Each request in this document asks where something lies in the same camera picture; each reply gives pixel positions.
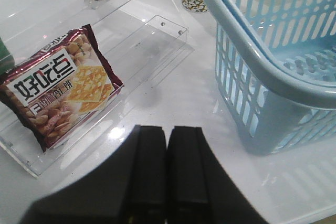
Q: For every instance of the clear acrylic left shelf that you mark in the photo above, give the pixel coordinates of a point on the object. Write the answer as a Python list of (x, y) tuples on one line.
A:
[(137, 47)]

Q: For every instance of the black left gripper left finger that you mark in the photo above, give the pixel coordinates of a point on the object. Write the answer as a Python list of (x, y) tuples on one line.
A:
[(148, 190)]

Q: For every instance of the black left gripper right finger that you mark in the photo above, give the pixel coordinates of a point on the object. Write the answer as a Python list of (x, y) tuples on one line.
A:
[(187, 200)]

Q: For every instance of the green cartoon snack box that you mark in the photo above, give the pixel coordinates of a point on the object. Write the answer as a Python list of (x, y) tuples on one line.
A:
[(7, 59)]

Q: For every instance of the maroon almond cracker packet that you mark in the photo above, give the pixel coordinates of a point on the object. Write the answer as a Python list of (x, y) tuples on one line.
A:
[(56, 88)]

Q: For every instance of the light blue plastic basket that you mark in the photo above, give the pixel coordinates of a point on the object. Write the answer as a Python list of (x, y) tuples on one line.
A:
[(275, 69)]

